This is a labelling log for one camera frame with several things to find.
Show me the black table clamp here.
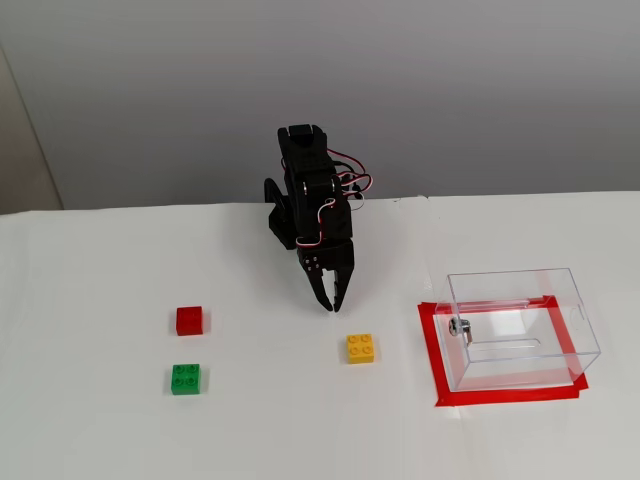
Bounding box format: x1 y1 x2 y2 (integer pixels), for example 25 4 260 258
263 177 297 251

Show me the red tape rectangle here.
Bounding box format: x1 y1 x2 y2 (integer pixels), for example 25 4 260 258
417 294 590 409

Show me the red lego brick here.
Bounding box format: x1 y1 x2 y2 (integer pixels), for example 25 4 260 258
175 305 204 337

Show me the silver cam lock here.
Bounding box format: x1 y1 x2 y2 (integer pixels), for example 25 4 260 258
448 317 475 346

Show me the green lego brick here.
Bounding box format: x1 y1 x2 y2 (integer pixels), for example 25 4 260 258
171 363 202 396

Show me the transparent plastic box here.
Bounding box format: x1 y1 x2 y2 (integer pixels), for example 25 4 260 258
433 267 601 394

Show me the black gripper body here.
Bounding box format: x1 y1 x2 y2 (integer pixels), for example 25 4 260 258
294 192 355 253

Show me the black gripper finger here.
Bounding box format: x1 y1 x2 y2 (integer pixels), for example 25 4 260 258
296 248 335 313
323 240 357 313

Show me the yellow lego brick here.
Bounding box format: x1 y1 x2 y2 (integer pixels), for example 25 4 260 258
346 333 379 365

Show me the red white black servo cable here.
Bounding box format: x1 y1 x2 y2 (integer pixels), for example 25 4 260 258
295 198 337 249
327 149 374 211

